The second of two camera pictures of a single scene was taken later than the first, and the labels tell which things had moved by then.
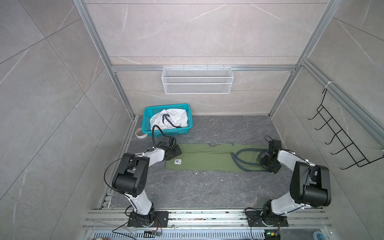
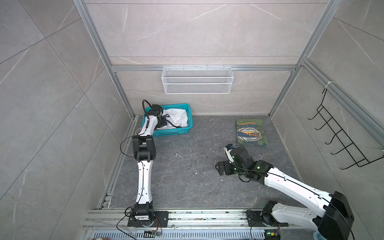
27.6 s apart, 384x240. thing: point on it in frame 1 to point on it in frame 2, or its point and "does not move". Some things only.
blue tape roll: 318,235 does not move
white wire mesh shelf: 197,80 does not move
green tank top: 218,157 to 249,131
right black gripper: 275,170 to 226,164
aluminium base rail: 204,225 does not move
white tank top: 170,118 does not move
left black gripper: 178,151 to 163,120
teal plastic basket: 149,110 does not move
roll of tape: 139,134 does not move
